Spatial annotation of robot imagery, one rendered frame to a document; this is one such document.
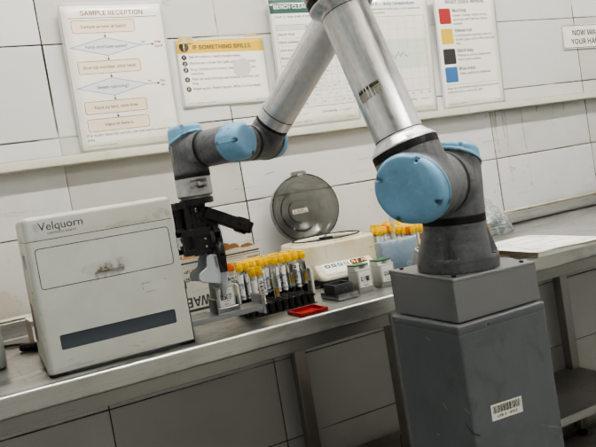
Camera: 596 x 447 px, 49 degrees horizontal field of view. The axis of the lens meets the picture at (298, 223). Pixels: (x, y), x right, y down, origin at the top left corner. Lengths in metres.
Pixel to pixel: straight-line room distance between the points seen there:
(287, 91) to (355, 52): 0.27
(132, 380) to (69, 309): 0.18
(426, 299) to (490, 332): 0.13
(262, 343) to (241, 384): 0.75
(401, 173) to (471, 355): 0.34
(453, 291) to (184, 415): 1.14
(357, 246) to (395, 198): 0.76
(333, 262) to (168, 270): 0.60
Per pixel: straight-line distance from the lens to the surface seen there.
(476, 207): 1.21
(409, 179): 1.05
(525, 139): 2.74
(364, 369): 2.30
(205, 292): 1.66
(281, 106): 1.36
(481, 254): 1.20
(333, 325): 1.43
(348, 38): 1.13
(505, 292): 1.22
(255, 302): 1.45
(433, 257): 1.20
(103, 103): 1.98
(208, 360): 1.33
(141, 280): 1.32
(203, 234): 1.36
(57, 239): 1.29
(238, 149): 1.28
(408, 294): 1.26
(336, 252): 1.79
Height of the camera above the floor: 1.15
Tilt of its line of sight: 3 degrees down
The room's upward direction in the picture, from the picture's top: 9 degrees counter-clockwise
